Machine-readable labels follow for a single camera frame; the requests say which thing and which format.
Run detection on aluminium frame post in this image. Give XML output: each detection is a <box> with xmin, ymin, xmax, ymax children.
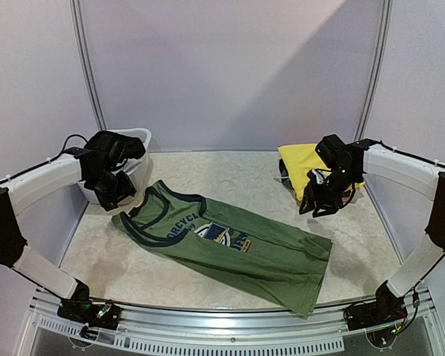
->
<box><xmin>70</xmin><ymin>0</ymin><xmax>107</xmax><ymax>130</ymax></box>
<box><xmin>354</xmin><ymin>0</ymin><xmax>393</xmax><ymax>141</ymax></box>

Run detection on black garment in basket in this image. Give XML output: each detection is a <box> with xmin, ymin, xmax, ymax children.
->
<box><xmin>89</xmin><ymin>135</ymin><xmax>146</xmax><ymax>171</ymax></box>

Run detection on aluminium front rail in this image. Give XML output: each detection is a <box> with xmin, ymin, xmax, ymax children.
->
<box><xmin>17</xmin><ymin>289</ymin><xmax>445</xmax><ymax>355</ymax></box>

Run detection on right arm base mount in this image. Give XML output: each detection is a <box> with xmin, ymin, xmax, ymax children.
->
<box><xmin>343</xmin><ymin>291</ymin><xmax>420</xmax><ymax>336</ymax></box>

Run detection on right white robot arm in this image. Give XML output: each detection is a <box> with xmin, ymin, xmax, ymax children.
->
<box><xmin>300</xmin><ymin>134</ymin><xmax>445</xmax><ymax>323</ymax></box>

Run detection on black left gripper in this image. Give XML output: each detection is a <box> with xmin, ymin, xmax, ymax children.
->
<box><xmin>88</xmin><ymin>168</ymin><xmax>136</xmax><ymax>211</ymax></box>

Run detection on white plastic laundry basket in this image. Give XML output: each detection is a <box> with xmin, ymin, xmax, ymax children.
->
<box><xmin>77</xmin><ymin>128</ymin><xmax>152</xmax><ymax>206</ymax></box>

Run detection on left aluminium frame post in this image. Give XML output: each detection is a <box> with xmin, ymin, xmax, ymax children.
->
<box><xmin>70</xmin><ymin>0</ymin><xmax>107</xmax><ymax>130</ymax></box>

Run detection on green garment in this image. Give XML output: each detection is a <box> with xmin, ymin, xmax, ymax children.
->
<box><xmin>111</xmin><ymin>180</ymin><xmax>332</xmax><ymax>317</ymax></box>

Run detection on folded pink garment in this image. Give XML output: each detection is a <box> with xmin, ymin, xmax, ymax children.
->
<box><xmin>289</xmin><ymin>187</ymin><xmax>358</xmax><ymax>205</ymax></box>

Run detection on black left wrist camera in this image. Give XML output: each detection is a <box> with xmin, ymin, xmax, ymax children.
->
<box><xmin>85</xmin><ymin>131</ymin><xmax>128</xmax><ymax>171</ymax></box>

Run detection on yellow shorts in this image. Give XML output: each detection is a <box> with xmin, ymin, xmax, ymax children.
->
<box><xmin>277</xmin><ymin>143</ymin><xmax>366</xmax><ymax>201</ymax></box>

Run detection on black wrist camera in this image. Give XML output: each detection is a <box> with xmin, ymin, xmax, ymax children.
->
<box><xmin>315</xmin><ymin>134</ymin><xmax>347</xmax><ymax>168</ymax></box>
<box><xmin>85</xmin><ymin>131</ymin><xmax>128</xmax><ymax>171</ymax></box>

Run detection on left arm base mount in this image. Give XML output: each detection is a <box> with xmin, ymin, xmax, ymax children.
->
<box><xmin>57</xmin><ymin>284</ymin><xmax>122</xmax><ymax>330</ymax></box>

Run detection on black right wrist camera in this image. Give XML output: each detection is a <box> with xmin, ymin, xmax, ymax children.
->
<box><xmin>315</xmin><ymin>134</ymin><xmax>347</xmax><ymax>168</ymax></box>

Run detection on right aluminium frame post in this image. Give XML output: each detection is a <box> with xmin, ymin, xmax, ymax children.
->
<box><xmin>354</xmin><ymin>0</ymin><xmax>393</xmax><ymax>141</ymax></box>

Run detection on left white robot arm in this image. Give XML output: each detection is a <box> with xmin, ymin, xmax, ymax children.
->
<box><xmin>0</xmin><ymin>128</ymin><xmax>148</xmax><ymax>322</ymax></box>

